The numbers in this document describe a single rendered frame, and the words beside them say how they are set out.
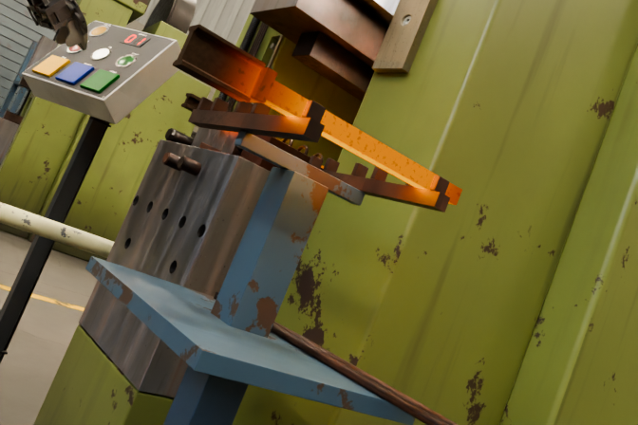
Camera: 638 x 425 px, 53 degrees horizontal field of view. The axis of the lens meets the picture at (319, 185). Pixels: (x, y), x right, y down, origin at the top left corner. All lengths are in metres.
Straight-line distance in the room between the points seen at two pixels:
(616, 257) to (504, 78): 0.43
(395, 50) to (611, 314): 0.68
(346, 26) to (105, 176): 4.91
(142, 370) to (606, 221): 0.93
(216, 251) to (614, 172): 0.82
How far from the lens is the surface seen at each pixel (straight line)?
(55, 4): 1.61
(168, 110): 6.32
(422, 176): 0.81
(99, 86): 1.73
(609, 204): 1.42
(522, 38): 1.24
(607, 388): 1.49
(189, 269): 1.17
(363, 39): 1.51
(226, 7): 10.45
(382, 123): 1.23
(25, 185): 6.24
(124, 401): 1.24
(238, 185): 1.18
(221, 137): 1.39
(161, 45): 1.81
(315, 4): 1.43
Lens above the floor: 0.79
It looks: 6 degrees up
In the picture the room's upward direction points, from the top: 22 degrees clockwise
